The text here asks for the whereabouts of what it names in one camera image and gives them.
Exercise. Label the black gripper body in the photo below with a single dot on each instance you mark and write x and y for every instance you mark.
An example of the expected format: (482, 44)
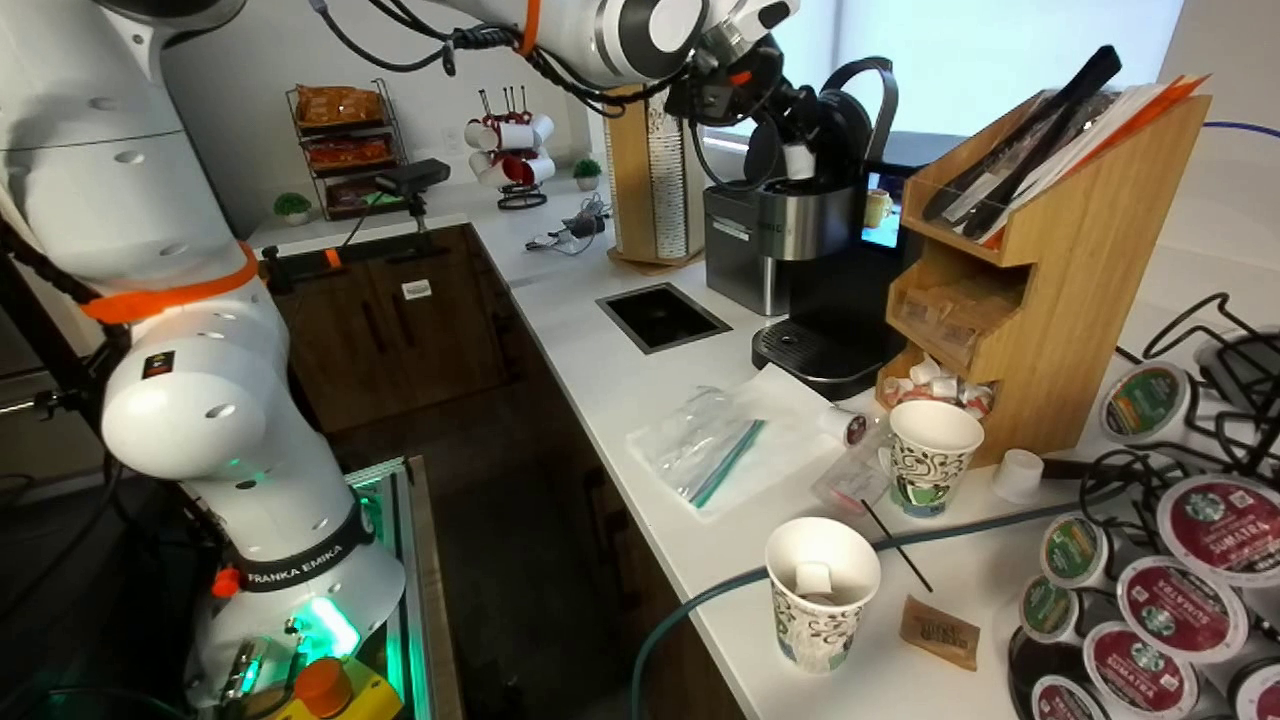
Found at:
(725, 83)

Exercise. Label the small clutter of packets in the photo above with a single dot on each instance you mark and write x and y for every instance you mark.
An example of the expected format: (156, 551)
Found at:
(565, 225)

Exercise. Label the robot cart with green light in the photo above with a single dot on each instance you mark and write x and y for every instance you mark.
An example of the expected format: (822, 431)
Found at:
(406, 584)

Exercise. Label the brown sugar packet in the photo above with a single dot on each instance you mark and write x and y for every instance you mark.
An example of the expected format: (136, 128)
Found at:
(940, 633)

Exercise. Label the patterned paper cup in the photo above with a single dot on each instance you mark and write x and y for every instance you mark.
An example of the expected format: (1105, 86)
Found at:
(822, 601)
(933, 463)

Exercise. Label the orange white packet bundle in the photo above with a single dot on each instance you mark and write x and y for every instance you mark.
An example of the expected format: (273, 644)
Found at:
(1135, 113)

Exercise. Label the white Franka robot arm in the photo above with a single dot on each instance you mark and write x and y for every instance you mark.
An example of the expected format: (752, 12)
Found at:
(201, 384)

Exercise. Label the mug tree with white mugs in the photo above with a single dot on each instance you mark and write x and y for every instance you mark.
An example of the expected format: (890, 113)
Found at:
(508, 146)

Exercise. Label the black camera on stand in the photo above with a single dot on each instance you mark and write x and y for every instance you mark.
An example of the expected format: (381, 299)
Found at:
(413, 187)

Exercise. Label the white single creamer cup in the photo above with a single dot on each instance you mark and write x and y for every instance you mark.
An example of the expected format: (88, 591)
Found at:
(1017, 473)

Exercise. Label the black stir stick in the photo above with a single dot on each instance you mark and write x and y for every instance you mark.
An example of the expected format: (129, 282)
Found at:
(897, 546)

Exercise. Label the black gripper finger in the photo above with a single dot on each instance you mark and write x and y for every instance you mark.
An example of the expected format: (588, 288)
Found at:
(809, 109)
(779, 122)

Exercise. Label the orange emergency stop button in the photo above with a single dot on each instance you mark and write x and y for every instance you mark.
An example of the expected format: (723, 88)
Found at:
(324, 686)

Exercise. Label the wooden cup dispenser stand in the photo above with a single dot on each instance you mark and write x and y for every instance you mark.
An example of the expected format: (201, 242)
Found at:
(655, 187)

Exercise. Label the red label coffee pod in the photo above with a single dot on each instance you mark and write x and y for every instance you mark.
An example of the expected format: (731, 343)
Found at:
(1067, 702)
(1181, 611)
(1227, 525)
(1260, 694)
(1138, 675)

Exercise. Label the clear zip bag with stirrers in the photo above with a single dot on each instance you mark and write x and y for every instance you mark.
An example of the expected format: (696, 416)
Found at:
(725, 442)

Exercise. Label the wooden tea box rack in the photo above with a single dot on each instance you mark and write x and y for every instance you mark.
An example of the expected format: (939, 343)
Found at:
(344, 146)

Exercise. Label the small dark creamer cup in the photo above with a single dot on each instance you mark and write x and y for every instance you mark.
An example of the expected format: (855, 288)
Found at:
(858, 431)

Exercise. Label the green label coffee pod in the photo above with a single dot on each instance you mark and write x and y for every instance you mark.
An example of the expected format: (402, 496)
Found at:
(1050, 611)
(1147, 403)
(1072, 551)

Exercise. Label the black plastic cutlery bundle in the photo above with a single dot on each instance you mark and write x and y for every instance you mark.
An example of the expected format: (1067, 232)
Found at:
(1021, 146)

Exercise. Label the wooden condiment organizer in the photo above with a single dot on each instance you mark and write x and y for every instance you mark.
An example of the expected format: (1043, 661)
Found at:
(1052, 293)

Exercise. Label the pile of creamer cups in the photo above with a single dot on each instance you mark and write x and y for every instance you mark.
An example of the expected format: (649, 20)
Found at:
(933, 384)

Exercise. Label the dark wooden cabinet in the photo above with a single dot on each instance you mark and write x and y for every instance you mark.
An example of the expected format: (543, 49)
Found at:
(402, 333)

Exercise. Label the black silver coffee machine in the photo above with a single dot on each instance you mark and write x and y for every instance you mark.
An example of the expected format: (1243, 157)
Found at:
(812, 267)

